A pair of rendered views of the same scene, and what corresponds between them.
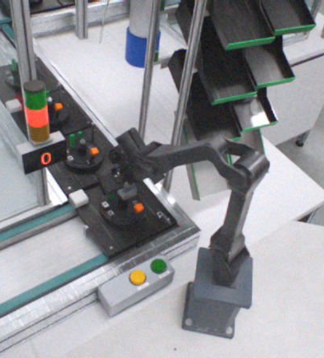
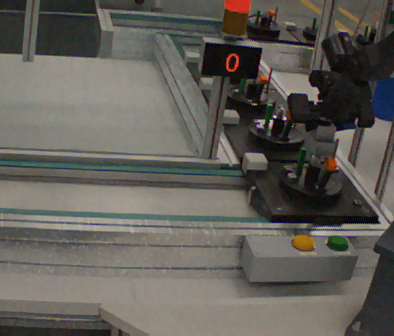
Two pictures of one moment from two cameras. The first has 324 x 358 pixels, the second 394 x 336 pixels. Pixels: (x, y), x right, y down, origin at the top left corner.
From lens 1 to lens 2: 71 cm
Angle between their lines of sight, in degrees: 30
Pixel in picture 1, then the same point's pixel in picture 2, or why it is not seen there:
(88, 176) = (276, 152)
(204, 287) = (392, 242)
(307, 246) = not seen: outside the picture
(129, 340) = (264, 322)
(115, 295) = (266, 248)
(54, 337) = (164, 286)
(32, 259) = (170, 203)
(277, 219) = not seen: outside the picture
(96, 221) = (269, 186)
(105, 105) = not seen: hidden behind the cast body
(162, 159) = (371, 50)
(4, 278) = (128, 206)
